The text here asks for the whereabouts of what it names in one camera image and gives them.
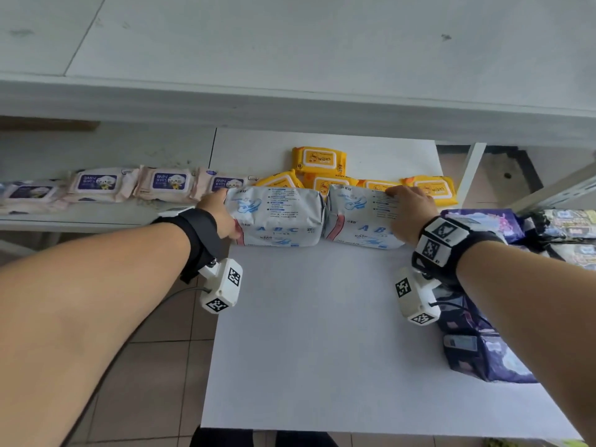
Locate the person's left hand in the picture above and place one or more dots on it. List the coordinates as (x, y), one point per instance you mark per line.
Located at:
(219, 214)

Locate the person's right hand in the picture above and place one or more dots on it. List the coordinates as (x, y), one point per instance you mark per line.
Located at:
(414, 214)

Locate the white ABC pack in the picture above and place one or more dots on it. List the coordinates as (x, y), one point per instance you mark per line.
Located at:
(358, 218)
(279, 218)

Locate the black gold packs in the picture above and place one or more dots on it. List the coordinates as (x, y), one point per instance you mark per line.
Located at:
(565, 223)

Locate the white metal shelf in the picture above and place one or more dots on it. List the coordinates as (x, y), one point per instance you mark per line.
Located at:
(298, 51)

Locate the person's left forearm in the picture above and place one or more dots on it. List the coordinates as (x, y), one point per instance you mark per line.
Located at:
(79, 330)

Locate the person's right forearm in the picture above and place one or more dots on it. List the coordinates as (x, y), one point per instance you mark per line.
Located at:
(535, 311)

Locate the person's black trousers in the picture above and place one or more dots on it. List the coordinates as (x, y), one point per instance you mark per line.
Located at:
(219, 439)

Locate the white marker plate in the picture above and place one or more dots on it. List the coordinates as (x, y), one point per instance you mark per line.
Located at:
(440, 237)
(174, 212)

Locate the brown cardboard sheet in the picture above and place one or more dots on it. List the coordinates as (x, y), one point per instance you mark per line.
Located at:
(46, 124)

